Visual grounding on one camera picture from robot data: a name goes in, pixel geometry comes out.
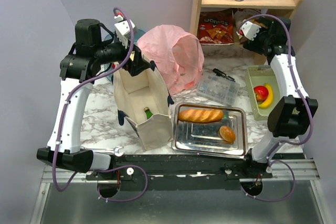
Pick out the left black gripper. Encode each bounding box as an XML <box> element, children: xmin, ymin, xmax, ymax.
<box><xmin>94</xmin><ymin>35</ymin><xmax>151</xmax><ymax>76</ymax></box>

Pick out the white cassava chips bag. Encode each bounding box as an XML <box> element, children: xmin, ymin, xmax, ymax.
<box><xmin>234</xmin><ymin>8</ymin><xmax>268</xmax><ymax>28</ymax></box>

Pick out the beige canvas tote bag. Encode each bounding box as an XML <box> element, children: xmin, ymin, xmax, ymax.
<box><xmin>113</xmin><ymin>61</ymin><xmax>174</xmax><ymax>151</ymax></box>

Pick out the pink plastic grocery bag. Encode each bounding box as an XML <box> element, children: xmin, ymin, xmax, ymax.
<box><xmin>137</xmin><ymin>25</ymin><xmax>204</xmax><ymax>94</ymax></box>

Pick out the red apple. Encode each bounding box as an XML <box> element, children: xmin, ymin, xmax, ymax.
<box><xmin>254</xmin><ymin>86</ymin><xmax>269</xmax><ymax>102</ymax></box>

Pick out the red chips bag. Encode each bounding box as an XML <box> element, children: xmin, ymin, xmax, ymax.
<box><xmin>197</xmin><ymin>8</ymin><xmax>234</xmax><ymax>45</ymax></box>

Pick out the yellow banana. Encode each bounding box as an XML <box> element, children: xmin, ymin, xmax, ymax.
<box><xmin>258</xmin><ymin>83</ymin><xmax>274</xmax><ymax>109</ymax></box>

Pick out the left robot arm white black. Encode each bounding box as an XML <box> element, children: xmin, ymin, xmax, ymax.
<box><xmin>36</xmin><ymin>16</ymin><xmax>151</xmax><ymax>179</ymax></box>

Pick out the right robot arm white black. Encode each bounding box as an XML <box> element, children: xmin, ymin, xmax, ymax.
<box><xmin>237</xmin><ymin>14</ymin><xmax>318</xmax><ymax>178</ymax></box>

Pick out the teal plastic container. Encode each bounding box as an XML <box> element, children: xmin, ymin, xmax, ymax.
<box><xmin>103</xmin><ymin>29</ymin><xmax>145</xmax><ymax>83</ymax></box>

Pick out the green plastic basket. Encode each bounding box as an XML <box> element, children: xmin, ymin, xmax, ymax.
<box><xmin>245</xmin><ymin>65</ymin><xmax>281</xmax><ymax>121</ymax></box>

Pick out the green glass bottle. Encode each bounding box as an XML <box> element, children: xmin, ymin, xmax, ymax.
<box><xmin>144</xmin><ymin>107</ymin><xmax>153</xmax><ymax>120</ymax></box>

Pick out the black tool on box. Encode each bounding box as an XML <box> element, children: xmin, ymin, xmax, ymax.
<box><xmin>213</xmin><ymin>68</ymin><xmax>235</xmax><ymax>82</ymax></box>

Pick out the clear plastic screw box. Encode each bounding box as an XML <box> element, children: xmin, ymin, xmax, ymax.
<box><xmin>196</xmin><ymin>72</ymin><xmax>240</xmax><ymax>106</ymax></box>

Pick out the long baguette bread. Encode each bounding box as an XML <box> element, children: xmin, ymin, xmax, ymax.
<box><xmin>178</xmin><ymin>109</ymin><xmax>224</xmax><ymax>123</ymax></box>

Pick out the silver wrench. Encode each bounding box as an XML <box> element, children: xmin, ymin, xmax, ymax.
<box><xmin>101</xmin><ymin>146</ymin><xmax>124</xmax><ymax>157</ymax></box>

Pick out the silver metal tray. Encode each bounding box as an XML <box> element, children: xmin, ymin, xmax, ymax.
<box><xmin>172</xmin><ymin>102</ymin><xmax>248</xmax><ymax>158</ymax></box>

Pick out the round bread bun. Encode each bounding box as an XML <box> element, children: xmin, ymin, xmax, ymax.
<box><xmin>219</xmin><ymin>125</ymin><xmax>236</xmax><ymax>144</ymax></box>

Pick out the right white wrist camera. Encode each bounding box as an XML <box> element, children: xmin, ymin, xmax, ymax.
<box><xmin>237</xmin><ymin>21</ymin><xmax>261</xmax><ymax>41</ymax></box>

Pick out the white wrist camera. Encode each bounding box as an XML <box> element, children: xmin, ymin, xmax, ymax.
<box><xmin>237</xmin><ymin>21</ymin><xmax>261</xmax><ymax>41</ymax></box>
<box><xmin>114</xmin><ymin>12</ymin><xmax>131</xmax><ymax>48</ymax></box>

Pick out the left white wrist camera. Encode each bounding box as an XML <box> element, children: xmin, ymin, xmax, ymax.
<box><xmin>114</xmin><ymin>12</ymin><xmax>131</xmax><ymax>48</ymax></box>

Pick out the black mounting base rail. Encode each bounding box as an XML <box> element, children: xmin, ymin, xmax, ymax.
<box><xmin>86</xmin><ymin>154</ymin><xmax>272</xmax><ymax>191</ymax></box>

